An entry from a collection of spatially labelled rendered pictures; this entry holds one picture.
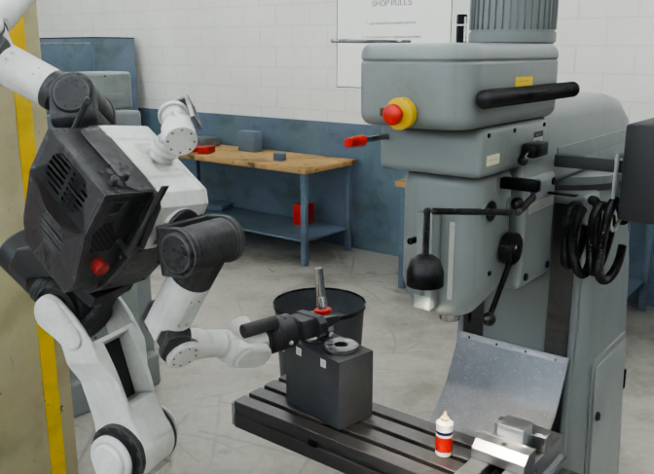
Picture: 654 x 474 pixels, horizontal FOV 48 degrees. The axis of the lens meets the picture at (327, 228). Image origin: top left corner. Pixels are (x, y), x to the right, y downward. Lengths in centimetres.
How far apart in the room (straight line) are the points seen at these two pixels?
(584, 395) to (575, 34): 418
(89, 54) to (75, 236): 725
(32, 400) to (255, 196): 513
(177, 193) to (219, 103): 665
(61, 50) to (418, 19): 433
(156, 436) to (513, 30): 121
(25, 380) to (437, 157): 201
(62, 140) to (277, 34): 612
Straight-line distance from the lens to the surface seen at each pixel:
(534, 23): 175
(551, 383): 205
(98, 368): 170
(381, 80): 145
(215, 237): 142
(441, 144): 149
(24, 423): 312
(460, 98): 138
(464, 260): 156
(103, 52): 868
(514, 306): 206
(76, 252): 148
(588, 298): 201
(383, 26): 674
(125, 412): 173
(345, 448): 188
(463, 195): 153
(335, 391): 189
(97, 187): 139
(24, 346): 301
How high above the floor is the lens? 188
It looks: 14 degrees down
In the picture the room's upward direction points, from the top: straight up
